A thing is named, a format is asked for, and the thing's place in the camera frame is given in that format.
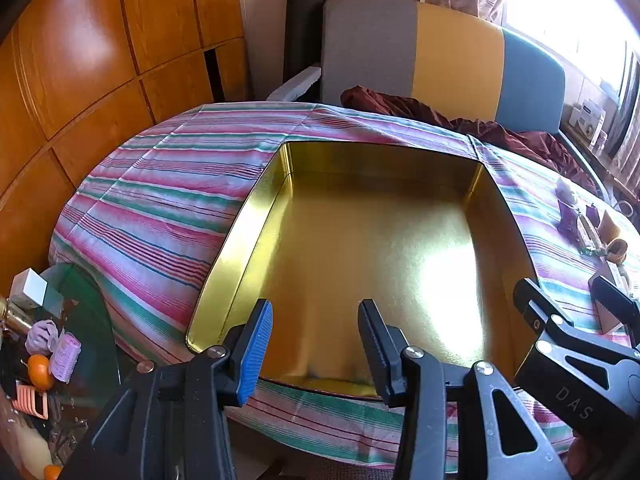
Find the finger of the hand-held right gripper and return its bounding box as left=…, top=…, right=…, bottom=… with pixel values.
left=513, top=277, right=640, bottom=361
left=590, top=275, right=640, bottom=333

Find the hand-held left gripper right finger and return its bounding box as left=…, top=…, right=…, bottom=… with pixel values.
left=357, top=299, right=572, bottom=480

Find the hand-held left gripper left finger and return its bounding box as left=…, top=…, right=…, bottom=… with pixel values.
left=65, top=299, right=275, bottom=480

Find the beige knitted sock roll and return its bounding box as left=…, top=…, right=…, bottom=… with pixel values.
left=590, top=262, right=633, bottom=336

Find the purple snack packet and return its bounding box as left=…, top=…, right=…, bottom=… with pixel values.
left=557, top=200, right=583, bottom=241

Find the gold metal tin box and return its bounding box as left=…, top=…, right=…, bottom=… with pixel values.
left=185, top=141, right=543, bottom=401

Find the clear cracker pack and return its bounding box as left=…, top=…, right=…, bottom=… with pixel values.
left=577, top=212, right=603, bottom=257

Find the glass side table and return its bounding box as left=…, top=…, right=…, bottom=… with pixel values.
left=0, top=262, right=121, bottom=480

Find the maroon cloth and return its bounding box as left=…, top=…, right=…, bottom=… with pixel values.
left=341, top=86, right=598, bottom=191

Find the white printed carton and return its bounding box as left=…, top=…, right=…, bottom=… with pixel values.
left=570, top=102, right=606, bottom=146

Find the purple hair roller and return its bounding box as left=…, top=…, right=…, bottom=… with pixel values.
left=51, top=329, right=82, bottom=385

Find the lavender scrunchie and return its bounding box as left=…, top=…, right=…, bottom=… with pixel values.
left=25, top=319, right=61, bottom=356

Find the pink plastic comb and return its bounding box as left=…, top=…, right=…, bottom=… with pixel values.
left=14, top=380, right=50, bottom=420

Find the small white box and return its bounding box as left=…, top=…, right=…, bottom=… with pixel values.
left=10, top=268, right=48, bottom=311

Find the cream plastic bottle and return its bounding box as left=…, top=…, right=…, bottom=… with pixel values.
left=10, top=425, right=53, bottom=476

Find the grey yellow blue armchair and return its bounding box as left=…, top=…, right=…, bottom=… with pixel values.
left=267, top=0, right=608, bottom=201

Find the barred window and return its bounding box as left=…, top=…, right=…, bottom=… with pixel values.
left=505, top=0, right=640, bottom=91

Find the black rolled mat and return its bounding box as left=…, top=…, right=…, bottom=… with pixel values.
left=282, top=0, right=328, bottom=96

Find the wooden wardrobe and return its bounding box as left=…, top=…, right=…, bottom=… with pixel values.
left=0, top=0, right=251, bottom=301

